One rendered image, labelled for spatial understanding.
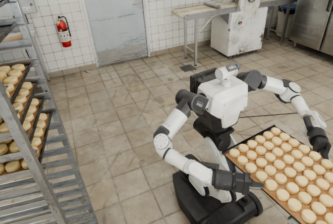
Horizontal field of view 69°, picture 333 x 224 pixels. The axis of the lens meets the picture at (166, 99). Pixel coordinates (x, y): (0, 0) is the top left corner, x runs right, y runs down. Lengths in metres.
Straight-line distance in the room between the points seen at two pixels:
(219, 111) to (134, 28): 3.65
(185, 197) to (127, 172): 0.72
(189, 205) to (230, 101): 1.04
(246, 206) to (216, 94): 1.06
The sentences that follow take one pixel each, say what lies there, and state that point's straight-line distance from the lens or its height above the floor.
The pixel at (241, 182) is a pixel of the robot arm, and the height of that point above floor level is 1.03.
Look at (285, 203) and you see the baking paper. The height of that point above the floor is 1.00.
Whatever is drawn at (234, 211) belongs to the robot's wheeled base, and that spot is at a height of 0.19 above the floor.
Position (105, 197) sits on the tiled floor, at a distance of 2.46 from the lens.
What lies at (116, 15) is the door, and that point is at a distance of 4.67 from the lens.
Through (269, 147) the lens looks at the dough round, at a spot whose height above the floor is 1.01.
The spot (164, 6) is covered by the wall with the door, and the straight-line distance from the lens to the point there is 4.89.
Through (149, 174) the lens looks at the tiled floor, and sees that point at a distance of 2.54.
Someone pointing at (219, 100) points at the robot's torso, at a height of 1.20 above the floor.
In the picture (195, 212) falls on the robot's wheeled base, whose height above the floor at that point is 0.17.
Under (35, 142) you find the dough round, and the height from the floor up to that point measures 1.24.
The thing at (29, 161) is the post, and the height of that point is 1.31.
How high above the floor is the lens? 1.92
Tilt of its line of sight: 33 degrees down
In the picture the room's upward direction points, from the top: 4 degrees counter-clockwise
